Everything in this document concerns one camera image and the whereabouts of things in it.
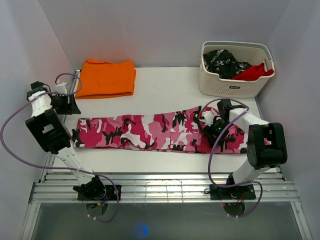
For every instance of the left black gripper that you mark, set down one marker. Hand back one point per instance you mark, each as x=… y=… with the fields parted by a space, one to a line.
x=69 y=108

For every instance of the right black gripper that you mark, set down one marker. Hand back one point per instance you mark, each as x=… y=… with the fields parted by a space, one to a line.
x=208 y=131

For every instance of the pink camouflage trousers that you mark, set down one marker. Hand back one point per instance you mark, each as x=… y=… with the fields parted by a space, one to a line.
x=178 y=131

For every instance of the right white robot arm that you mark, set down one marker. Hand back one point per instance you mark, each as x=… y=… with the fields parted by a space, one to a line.
x=265 y=147

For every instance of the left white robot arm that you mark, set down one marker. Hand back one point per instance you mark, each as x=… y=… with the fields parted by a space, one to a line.
x=53 y=136

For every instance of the folded orange trousers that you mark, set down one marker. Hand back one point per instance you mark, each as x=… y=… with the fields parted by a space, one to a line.
x=102 y=79

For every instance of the black white patterned trousers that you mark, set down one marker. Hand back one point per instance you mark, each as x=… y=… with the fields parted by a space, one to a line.
x=223 y=63

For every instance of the red trousers in basket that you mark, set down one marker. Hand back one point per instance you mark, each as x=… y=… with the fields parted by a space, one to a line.
x=253 y=73

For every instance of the cream plastic laundry basket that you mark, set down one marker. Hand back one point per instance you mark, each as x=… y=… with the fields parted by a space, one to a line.
x=253 y=53

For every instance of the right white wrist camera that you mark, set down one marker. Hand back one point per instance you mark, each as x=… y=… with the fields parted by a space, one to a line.
x=207 y=116

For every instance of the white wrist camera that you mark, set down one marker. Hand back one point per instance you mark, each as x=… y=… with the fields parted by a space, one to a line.
x=207 y=116
x=61 y=88

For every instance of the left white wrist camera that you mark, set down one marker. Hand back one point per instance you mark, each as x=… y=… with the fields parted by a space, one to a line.
x=61 y=88

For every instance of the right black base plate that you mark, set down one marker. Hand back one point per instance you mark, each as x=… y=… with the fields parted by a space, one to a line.
x=245 y=192

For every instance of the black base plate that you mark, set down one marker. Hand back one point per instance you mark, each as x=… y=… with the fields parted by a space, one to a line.
x=110 y=194
x=245 y=192

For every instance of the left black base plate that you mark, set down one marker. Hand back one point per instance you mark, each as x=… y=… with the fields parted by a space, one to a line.
x=110 y=194

